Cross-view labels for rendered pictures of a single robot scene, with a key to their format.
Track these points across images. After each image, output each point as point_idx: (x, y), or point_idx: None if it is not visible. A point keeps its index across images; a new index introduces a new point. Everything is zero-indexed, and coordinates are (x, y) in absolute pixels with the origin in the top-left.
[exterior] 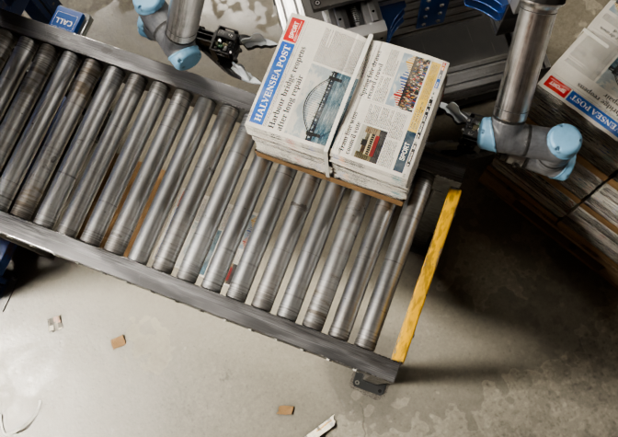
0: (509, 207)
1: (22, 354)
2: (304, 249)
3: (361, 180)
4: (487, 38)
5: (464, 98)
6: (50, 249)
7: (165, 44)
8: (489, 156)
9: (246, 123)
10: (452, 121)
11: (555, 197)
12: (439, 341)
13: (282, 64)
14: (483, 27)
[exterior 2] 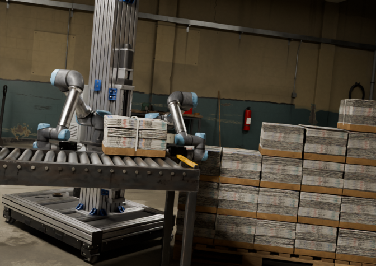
0: (192, 262)
1: None
2: (140, 162)
3: (149, 143)
4: (146, 215)
5: (150, 232)
6: (31, 162)
7: (57, 129)
8: (171, 254)
9: (107, 118)
10: (147, 250)
11: (207, 222)
12: None
13: (110, 116)
14: (142, 214)
